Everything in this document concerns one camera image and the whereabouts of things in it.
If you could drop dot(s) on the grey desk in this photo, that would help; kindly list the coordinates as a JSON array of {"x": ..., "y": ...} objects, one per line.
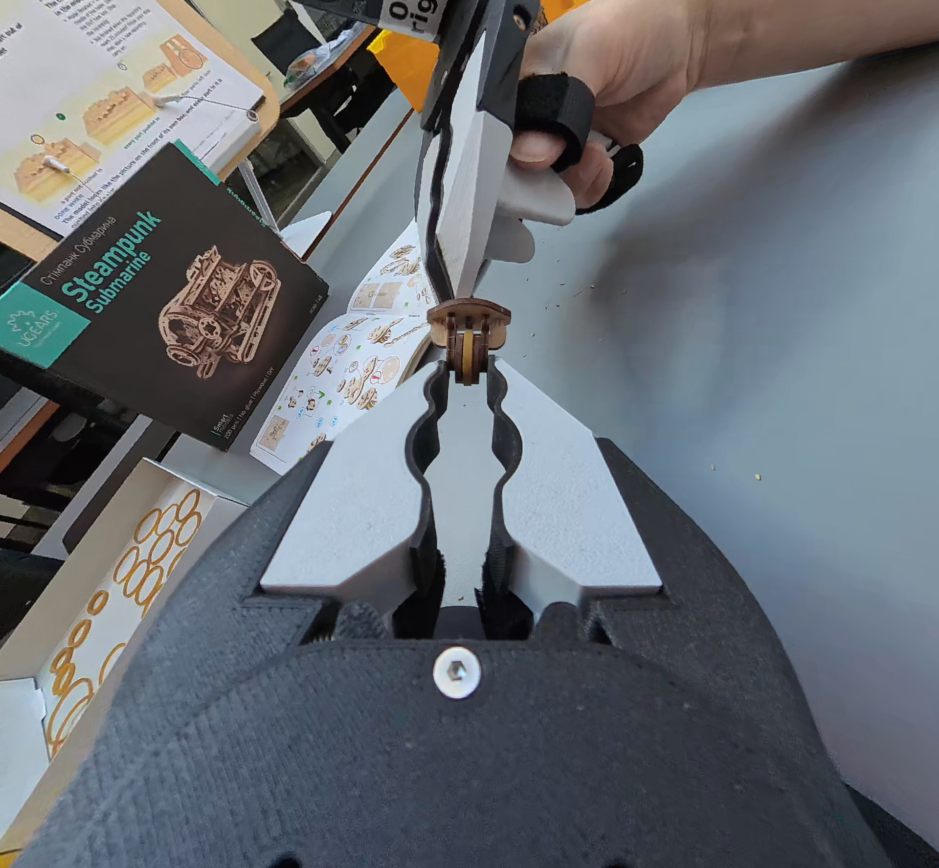
[{"x": 733, "y": 369}]

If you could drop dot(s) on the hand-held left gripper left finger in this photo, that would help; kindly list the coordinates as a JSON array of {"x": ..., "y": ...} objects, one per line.
[{"x": 345, "y": 516}]

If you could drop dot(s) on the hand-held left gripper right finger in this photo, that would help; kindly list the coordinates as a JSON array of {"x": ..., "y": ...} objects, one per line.
[{"x": 579, "y": 516}]

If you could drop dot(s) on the pile of tan rubber bands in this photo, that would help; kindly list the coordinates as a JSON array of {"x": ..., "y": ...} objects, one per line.
[{"x": 143, "y": 567}]

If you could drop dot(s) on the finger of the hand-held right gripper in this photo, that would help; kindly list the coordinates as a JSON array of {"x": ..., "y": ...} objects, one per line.
[
  {"x": 469, "y": 186},
  {"x": 425, "y": 186}
]

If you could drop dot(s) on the brown edged table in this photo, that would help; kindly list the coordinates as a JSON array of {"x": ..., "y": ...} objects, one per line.
[{"x": 323, "y": 87}]

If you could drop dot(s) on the black model kit box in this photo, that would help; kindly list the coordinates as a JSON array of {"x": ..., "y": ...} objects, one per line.
[{"x": 147, "y": 296}]

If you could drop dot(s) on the white cardboard tray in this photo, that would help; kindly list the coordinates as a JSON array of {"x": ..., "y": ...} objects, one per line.
[{"x": 110, "y": 516}]

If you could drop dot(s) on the clear plastic bag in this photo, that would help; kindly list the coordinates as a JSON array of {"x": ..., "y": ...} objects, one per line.
[{"x": 304, "y": 68}]

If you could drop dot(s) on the illustrated instruction booklet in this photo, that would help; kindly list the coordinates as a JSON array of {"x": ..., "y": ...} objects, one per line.
[{"x": 345, "y": 369}]

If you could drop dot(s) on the yellow plastic bin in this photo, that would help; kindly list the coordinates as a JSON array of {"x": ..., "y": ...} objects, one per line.
[{"x": 411, "y": 68}]

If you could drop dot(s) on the wooden document stand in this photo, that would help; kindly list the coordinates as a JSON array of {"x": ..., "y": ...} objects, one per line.
[{"x": 268, "y": 120}]

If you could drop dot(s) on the person's right hand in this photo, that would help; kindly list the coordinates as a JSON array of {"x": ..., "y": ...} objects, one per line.
[{"x": 631, "y": 54}]

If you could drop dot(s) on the black office chair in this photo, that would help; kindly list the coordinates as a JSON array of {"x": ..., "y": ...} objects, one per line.
[{"x": 286, "y": 39}]

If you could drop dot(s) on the printed instruction sheet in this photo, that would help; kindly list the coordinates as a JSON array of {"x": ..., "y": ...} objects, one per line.
[{"x": 110, "y": 61}]

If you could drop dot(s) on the octagonal wooden disc piece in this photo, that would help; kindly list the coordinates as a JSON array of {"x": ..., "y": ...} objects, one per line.
[{"x": 469, "y": 310}]

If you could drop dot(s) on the wooden wheel assembly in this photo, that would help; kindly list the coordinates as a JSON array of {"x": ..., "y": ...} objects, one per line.
[{"x": 463, "y": 358}]

